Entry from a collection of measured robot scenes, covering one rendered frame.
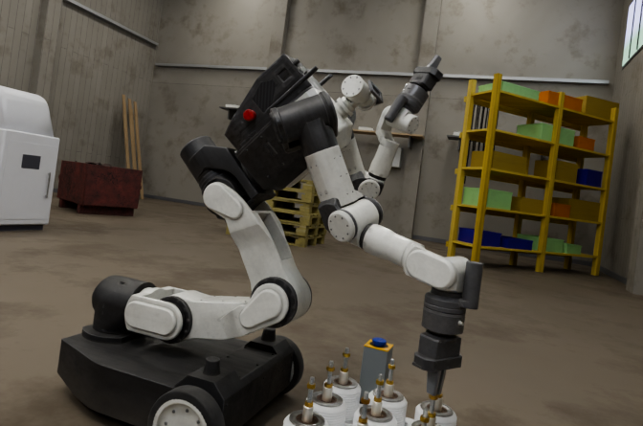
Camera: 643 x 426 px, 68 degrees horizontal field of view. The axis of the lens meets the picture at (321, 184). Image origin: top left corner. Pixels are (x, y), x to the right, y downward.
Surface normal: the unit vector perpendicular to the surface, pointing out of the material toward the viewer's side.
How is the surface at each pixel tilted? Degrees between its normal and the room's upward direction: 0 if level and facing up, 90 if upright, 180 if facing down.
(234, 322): 106
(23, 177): 90
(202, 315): 90
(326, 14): 90
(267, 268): 90
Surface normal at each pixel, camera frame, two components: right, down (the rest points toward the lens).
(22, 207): 0.91, 0.11
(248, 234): -0.19, 0.36
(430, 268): -0.60, -0.09
